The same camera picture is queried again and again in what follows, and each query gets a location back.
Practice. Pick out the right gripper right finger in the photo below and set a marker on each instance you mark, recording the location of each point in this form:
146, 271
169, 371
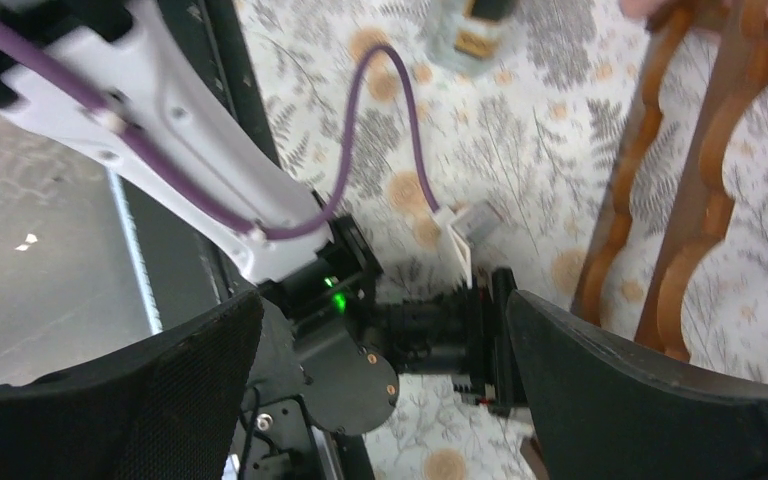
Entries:
605, 407

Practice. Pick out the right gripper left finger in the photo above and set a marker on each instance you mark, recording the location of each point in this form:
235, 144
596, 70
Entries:
164, 407

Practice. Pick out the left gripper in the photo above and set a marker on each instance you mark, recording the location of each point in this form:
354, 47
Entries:
489, 375

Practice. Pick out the clear square liquor bottle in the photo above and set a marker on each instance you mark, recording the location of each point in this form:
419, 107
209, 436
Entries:
465, 36

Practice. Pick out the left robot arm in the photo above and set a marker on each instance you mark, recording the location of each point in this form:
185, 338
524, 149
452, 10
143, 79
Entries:
107, 79

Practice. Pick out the wooden wine rack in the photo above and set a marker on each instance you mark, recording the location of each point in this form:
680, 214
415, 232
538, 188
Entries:
679, 257

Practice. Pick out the floral tablecloth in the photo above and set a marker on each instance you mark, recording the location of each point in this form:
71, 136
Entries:
536, 135

